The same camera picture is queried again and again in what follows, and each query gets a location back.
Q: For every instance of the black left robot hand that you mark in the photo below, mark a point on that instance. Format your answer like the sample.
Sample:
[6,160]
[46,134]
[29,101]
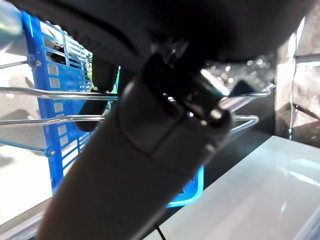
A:
[112,187]

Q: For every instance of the blue plastic shopping basket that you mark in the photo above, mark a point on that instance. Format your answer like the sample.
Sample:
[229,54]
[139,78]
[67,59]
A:
[41,77]

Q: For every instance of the pale shelf back panel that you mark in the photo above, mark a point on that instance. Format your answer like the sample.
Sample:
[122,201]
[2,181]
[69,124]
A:
[250,200]

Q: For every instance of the glossy glass counter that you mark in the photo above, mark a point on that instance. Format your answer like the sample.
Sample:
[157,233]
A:
[305,100]

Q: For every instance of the clear plastic price rail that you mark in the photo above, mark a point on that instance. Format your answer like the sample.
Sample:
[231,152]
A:
[20,226]

